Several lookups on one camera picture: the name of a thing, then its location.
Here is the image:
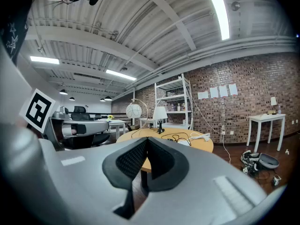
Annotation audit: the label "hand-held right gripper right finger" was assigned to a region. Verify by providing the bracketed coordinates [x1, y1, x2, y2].
[131, 136, 286, 225]

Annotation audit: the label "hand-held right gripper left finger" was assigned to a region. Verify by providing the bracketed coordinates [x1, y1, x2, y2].
[2, 125, 149, 225]

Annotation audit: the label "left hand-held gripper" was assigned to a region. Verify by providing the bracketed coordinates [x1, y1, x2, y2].
[19, 88, 110, 151]

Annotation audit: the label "gold lamp with globe shade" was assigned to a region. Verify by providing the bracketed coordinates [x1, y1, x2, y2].
[126, 98, 149, 139]

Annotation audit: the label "white power strip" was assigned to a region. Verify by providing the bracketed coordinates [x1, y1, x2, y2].
[177, 138, 192, 147]

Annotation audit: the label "black lamp cord with switch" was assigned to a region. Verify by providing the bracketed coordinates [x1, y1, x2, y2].
[161, 132, 192, 147]

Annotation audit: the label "white shade table lamp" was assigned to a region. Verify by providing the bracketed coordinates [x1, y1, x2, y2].
[152, 106, 168, 135]

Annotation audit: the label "small white shade lamp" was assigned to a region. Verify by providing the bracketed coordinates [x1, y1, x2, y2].
[268, 97, 278, 115]

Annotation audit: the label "black office chair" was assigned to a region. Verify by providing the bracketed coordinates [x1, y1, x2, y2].
[62, 105, 111, 149]

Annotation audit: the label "white table with flowers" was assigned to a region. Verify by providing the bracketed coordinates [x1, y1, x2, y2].
[108, 120, 127, 140]

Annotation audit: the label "black railing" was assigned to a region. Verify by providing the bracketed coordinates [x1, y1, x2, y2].
[90, 112, 132, 123]

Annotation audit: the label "round wooden table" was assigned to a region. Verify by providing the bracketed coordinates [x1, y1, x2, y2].
[116, 127, 214, 196]

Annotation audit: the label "plain white table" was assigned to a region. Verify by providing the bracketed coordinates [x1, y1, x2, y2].
[139, 118, 157, 129]

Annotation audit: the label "ceiling light panel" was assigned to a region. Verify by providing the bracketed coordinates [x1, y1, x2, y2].
[30, 56, 60, 65]
[105, 69, 137, 81]

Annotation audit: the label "grey oval case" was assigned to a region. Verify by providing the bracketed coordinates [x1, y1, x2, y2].
[259, 153, 280, 169]

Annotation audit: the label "row of small bottles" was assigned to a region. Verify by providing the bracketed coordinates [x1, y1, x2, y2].
[164, 102, 186, 112]

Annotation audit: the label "white metal shelving unit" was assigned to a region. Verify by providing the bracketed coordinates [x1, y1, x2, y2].
[154, 73, 194, 130]

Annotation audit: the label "white side table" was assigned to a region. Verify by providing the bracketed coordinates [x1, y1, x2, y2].
[246, 113, 286, 152]

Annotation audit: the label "black star print shirt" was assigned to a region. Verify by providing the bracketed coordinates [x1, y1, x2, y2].
[0, 0, 32, 66]

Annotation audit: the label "long ceiling light strip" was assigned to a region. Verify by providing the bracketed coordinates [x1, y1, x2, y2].
[203, 0, 230, 41]

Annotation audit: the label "long thin white cable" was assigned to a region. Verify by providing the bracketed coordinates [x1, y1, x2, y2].
[191, 95, 233, 165]

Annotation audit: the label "white power strip cable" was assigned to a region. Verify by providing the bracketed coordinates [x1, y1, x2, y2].
[187, 132, 211, 142]

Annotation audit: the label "black floor cables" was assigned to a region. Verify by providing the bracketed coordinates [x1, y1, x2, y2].
[246, 166, 270, 180]

